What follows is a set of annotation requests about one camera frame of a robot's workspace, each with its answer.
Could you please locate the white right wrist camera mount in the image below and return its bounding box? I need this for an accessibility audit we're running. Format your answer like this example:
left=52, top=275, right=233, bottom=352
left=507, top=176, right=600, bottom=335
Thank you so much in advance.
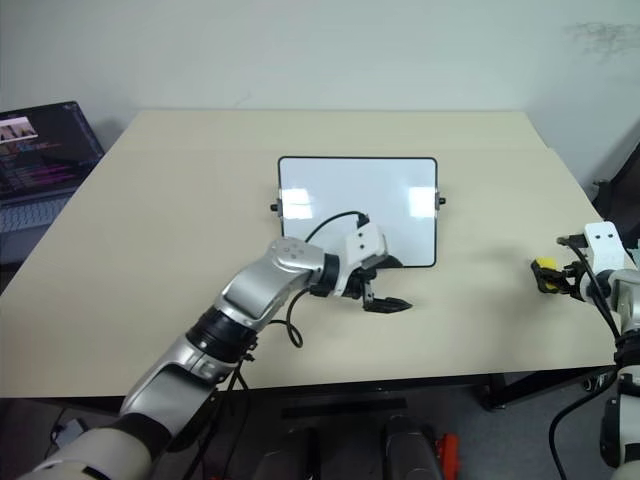
left=583, top=221, right=627, bottom=275

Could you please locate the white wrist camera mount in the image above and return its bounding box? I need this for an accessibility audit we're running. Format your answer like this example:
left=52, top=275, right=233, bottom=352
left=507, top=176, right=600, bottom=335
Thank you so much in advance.
left=583, top=221, right=627, bottom=275
left=335, top=223, right=390, bottom=300

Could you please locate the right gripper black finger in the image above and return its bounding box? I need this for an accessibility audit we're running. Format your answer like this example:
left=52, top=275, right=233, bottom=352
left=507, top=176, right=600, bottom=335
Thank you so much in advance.
left=531, top=258, right=576, bottom=281
left=537, top=278, right=576, bottom=297

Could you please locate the yellow eraser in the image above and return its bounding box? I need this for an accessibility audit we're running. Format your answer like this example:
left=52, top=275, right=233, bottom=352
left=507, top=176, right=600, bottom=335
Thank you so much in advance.
left=534, top=256, right=559, bottom=292

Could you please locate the black table frame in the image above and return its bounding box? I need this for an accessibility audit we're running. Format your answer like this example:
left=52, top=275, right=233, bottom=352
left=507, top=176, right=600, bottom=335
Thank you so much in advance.
left=0, top=367, right=624, bottom=420

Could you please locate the grey rounded shape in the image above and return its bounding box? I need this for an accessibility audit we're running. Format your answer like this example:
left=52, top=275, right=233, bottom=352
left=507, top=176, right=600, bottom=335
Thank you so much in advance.
left=384, top=414, right=441, bottom=480

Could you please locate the open laptop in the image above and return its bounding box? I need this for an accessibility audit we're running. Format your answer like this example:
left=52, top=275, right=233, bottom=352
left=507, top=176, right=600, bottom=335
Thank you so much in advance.
left=0, top=101, right=106, bottom=236

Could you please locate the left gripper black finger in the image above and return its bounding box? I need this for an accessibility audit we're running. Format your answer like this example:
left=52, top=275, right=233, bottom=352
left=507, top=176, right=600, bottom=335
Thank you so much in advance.
left=363, top=301, right=413, bottom=316
left=363, top=281, right=415, bottom=307

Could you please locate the grey power adapter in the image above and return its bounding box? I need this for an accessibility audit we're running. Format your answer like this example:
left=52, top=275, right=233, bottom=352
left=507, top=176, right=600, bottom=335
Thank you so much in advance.
left=52, top=418, right=89, bottom=446

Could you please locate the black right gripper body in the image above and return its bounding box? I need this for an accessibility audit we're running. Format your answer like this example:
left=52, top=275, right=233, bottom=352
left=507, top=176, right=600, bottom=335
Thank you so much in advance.
left=569, top=259, right=601, bottom=302

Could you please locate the black-framed whiteboard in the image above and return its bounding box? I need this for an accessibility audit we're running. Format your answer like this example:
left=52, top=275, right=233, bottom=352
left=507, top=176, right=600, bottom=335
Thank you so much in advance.
left=269, top=155, right=448, bottom=269

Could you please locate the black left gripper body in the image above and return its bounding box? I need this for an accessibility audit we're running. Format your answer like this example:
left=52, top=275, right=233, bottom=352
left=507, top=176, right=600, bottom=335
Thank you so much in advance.
left=344, top=254, right=404, bottom=301

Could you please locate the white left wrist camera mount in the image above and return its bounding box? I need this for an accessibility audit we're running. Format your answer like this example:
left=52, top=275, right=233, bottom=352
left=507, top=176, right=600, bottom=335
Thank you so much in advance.
left=335, top=223, right=390, bottom=300

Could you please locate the orange plastic part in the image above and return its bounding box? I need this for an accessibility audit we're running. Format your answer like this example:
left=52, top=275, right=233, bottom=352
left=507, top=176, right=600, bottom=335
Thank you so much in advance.
left=435, top=433, right=460, bottom=474

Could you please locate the black chair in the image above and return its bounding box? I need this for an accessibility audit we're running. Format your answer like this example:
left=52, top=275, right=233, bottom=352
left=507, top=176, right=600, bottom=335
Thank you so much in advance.
left=592, top=134, right=640, bottom=221

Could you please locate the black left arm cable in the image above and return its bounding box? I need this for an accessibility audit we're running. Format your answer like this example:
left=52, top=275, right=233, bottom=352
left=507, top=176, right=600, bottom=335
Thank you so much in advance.
left=197, top=210, right=372, bottom=480

